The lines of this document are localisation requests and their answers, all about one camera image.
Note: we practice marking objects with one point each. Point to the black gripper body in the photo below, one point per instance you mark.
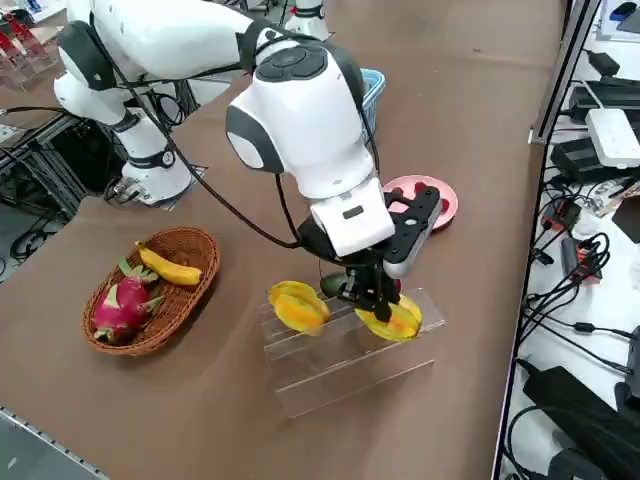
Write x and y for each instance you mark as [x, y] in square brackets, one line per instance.
[320, 242]

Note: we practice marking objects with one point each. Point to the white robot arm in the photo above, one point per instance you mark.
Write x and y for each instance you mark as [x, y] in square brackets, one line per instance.
[300, 125]
[311, 25]

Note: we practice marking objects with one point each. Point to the clear acrylic display stand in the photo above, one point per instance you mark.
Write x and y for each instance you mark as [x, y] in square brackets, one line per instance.
[350, 370]

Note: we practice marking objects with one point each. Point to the brown wicker basket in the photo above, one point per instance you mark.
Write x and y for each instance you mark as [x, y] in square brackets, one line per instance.
[200, 270]

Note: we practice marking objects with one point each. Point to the blue plastic basket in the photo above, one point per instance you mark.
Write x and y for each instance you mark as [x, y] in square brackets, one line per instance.
[374, 95]

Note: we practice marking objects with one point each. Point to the green avocado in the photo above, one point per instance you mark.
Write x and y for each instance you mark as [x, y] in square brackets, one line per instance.
[331, 285]

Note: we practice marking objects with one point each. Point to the pink plate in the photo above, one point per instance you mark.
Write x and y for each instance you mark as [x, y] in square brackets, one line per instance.
[400, 182]

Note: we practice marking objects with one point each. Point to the red strawberry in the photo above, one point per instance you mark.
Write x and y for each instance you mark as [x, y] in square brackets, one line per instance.
[420, 188]
[443, 205]

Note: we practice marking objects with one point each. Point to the yellow banana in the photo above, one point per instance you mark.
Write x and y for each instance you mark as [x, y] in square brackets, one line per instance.
[170, 270]

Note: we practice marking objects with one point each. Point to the black orange device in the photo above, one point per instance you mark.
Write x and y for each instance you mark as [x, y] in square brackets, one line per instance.
[580, 260]
[562, 215]

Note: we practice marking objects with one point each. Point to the black power adapter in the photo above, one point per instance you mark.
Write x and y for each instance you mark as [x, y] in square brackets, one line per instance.
[565, 395]
[575, 160]

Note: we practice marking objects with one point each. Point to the pink dragon fruit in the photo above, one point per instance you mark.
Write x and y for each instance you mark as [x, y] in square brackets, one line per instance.
[122, 305]

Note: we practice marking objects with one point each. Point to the black metal rack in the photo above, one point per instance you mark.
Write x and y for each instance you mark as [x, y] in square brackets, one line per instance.
[60, 150]

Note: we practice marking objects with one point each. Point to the white power strip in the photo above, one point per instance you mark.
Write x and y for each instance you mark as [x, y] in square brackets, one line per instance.
[612, 137]

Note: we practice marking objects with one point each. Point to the black electronic box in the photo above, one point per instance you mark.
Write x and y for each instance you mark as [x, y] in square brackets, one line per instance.
[600, 95]

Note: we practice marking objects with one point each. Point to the clear rack with red items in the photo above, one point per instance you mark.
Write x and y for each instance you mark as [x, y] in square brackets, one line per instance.
[25, 55]

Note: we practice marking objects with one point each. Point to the metal camera support post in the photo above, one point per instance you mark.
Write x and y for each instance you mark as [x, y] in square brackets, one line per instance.
[565, 75]

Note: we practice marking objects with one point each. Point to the aluminium frame rail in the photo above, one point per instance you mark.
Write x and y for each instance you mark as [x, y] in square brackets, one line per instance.
[40, 450]

